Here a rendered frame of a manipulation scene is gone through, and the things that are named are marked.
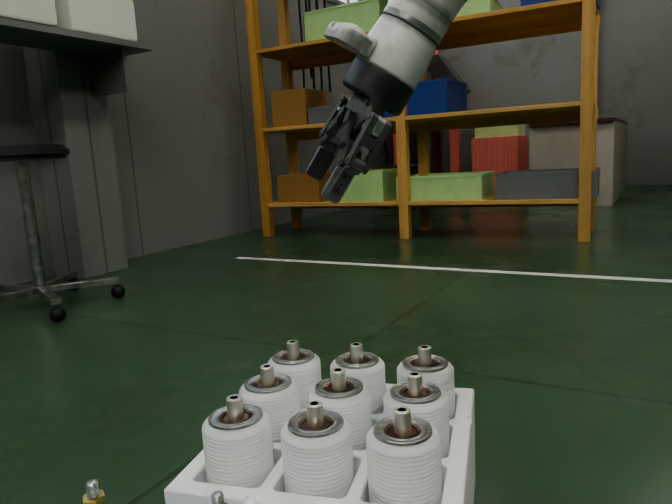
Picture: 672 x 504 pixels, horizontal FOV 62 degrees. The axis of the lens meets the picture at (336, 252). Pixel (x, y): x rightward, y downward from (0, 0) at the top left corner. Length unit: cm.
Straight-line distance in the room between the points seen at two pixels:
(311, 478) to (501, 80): 804
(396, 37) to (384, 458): 49
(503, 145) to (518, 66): 230
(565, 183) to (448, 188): 74
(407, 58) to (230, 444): 53
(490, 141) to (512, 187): 274
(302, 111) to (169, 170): 107
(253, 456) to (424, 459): 23
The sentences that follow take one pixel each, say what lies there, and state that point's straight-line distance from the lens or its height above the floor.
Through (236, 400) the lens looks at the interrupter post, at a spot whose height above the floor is 28.
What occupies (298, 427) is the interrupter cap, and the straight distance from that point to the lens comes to 78.
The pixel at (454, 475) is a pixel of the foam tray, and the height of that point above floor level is 18.
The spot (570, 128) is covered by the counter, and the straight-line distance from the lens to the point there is 581.
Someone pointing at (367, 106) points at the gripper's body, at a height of 66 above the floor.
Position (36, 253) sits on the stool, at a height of 25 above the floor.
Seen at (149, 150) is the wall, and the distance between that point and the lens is 415.
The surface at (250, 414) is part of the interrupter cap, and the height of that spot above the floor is 25.
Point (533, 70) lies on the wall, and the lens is 851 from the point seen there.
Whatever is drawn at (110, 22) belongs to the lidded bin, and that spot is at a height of 133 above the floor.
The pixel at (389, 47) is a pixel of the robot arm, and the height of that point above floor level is 71.
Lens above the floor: 61
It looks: 10 degrees down
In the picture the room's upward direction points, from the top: 3 degrees counter-clockwise
